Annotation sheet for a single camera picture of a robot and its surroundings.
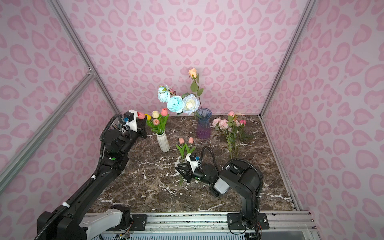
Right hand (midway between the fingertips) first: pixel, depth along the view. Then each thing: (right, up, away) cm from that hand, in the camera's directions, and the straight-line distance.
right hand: (178, 167), depth 80 cm
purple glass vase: (+14, +24, +23) cm, 36 cm away
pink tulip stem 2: (+5, +13, +23) cm, 27 cm away
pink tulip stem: (-1, +12, +23) cm, 26 cm away
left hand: (-14, +27, -9) cm, 32 cm away
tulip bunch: (-10, +24, -6) cm, 27 cm away
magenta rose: (+43, +25, +30) cm, 58 cm away
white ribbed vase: (-11, +12, +10) cm, 19 cm away
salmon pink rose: (+34, +30, +26) cm, 52 cm away
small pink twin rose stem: (+25, +24, +26) cm, 43 cm away
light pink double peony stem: (+38, +23, +26) cm, 52 cm away
